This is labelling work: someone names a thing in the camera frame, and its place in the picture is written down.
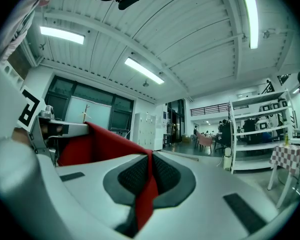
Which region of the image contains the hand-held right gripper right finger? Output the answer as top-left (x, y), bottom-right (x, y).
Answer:
top-left (139, 150), bottom-right (288, 240)

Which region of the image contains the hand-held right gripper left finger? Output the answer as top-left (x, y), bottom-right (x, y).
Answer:
top-left (54, 153), bottom-right (150, 240)

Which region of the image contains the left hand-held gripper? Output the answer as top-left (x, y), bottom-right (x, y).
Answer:
top-left (16, 85), bottom-right (91, 160)

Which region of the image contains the person's left forearm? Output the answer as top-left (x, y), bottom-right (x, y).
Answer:
top-left (11, 127), bottom-right (36, 149)

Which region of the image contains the wooden coat rack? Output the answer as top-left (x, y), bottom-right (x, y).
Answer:
top-left (80, 104), bottom-right (91, 124)

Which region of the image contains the large dark framed window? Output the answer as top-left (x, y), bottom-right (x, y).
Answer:
top-left (44, 75), bottom-right (135, 139)

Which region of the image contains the white lidded bin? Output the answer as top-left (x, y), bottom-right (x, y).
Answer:
top-left (222, 147), bottom-right (233, 171)

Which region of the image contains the pink armchair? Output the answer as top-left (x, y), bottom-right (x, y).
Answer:
top-left (196, 131), bottom-right (214, 155)

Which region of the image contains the white shelf rack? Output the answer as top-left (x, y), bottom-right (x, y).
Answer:
top-left (228, 88), bottom-right (298, 175)

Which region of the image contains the white table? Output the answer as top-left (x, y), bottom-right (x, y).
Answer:
top-left (266, 163), bottom-right (300, 210)

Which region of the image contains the grey locker cabinet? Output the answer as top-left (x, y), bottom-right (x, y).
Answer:
top-left (134, 112), bottom-right (158, 152)

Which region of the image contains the red white checkered cloth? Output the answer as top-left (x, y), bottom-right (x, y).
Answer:
top-left (269, 143), bottom-right (300, 178)

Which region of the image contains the dark glass door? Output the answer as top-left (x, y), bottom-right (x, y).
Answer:
top-left (166, 98), bottom-right (186, 145)

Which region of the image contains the black mezzanine railing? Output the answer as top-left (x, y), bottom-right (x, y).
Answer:
top-left (189, 102), bottom-right (231, 117)

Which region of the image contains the long ceiling light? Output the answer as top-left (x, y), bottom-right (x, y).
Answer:
top-left (124, 56), bottom-right (165, 85)
top-left (39, 25), bottom-right (86, 45)
top-left (240, 0), bottom-right (260, 50)

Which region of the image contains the row of white shelf devices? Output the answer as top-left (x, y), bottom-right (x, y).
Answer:
top-left (254, 98), bottom-right (290, 132)

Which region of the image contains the person's pink shirt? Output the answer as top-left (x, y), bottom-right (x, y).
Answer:
top-left (0, 0), bottom-right (53, 63)

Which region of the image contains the black chest strap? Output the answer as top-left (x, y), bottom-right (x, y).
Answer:
top-left (11, 10), bottom-right (36, 43)

